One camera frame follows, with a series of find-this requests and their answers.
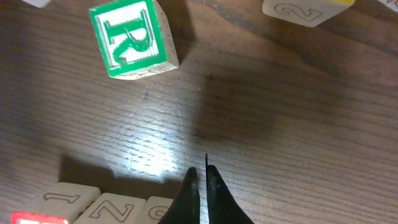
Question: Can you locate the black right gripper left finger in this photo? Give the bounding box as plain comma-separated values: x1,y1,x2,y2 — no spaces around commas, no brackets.
159,167,200,224

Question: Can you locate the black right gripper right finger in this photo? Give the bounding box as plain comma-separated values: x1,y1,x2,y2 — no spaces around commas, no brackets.
205,154,254,224

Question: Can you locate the red A block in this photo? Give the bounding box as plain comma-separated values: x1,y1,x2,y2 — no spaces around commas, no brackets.
10,182,101,223

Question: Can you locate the blue 2 block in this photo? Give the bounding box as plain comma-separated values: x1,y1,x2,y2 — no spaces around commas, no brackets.
134,196,173,224

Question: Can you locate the green R block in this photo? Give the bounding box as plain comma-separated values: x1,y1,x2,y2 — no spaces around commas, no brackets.
89,0,180,80

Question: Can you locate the yellow block centre right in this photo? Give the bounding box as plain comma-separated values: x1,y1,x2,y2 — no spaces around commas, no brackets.
262,0,355,27

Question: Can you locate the yellow block centre left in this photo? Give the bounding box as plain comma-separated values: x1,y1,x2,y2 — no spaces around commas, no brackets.
23,0,52,8

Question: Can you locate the yellow K block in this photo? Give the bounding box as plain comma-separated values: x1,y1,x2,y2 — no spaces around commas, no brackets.
378,0,398,12

